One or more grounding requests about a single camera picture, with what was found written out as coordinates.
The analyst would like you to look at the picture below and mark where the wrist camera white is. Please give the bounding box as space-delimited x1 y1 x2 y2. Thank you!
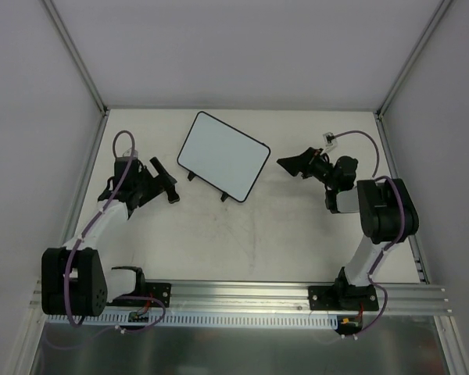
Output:
323 132 338 154
117 148 138 161

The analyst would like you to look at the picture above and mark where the white slotted cable duct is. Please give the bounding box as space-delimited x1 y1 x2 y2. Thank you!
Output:
46 310 341 329

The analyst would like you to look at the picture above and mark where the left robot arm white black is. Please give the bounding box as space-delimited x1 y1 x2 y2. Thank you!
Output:
41 156 180 317

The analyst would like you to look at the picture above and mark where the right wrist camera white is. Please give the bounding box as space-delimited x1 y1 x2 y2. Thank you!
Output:
323 132 338 154

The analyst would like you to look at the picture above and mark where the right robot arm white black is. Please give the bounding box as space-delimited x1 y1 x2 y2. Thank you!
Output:
277 148 419 312

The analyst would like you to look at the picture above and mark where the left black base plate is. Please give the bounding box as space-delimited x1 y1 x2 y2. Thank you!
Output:
108 281 172 308

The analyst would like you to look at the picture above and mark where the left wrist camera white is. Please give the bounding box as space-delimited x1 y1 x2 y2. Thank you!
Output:
117 148 138 161

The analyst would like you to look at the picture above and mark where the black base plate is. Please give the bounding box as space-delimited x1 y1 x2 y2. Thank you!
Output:
108 281 172 308
307 285 379 312

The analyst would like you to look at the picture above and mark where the left aluminium corner post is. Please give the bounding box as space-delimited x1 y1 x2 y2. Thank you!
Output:
40 0 107 115

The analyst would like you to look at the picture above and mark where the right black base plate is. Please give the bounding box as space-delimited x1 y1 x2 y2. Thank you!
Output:
307 285 379 312

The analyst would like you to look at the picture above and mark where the right aluminium corner post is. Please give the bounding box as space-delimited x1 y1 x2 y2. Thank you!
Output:
376 0 454 119

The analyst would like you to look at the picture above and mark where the right whiteboard foot black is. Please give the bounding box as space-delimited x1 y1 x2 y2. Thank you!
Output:
220 192 230 202

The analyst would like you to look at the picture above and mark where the aluminium front rail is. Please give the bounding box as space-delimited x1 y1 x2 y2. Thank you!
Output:
29 275 453 313

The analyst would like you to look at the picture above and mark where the aluminium corner post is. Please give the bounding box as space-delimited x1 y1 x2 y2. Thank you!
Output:
376 0 454 119
40 0 107 115

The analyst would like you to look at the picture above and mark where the white whiteboard black frame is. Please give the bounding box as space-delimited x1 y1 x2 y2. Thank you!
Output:
177 111 271 203

